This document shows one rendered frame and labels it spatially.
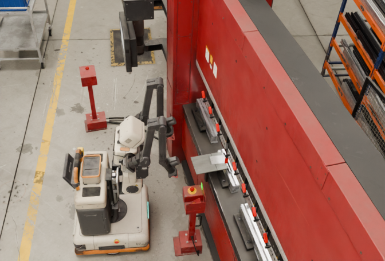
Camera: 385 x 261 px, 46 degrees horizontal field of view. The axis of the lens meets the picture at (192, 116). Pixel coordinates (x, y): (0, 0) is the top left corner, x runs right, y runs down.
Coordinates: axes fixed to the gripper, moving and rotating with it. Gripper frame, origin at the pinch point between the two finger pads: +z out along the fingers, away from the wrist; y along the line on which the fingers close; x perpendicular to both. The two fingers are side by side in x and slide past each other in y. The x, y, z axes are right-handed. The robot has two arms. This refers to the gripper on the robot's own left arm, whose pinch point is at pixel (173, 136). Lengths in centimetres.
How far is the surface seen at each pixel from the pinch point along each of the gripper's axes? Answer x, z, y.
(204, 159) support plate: -21.1, 10.3, -26.9
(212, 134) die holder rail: -29.6, 18.0, 3.8
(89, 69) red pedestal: 81, -19, 121
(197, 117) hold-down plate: -17.9, 19.4, 32.4
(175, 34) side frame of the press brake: -35, -60, 52
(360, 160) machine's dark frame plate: -124, -83, -141
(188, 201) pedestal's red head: 4, 30, -46
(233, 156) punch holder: -50, -6, -48
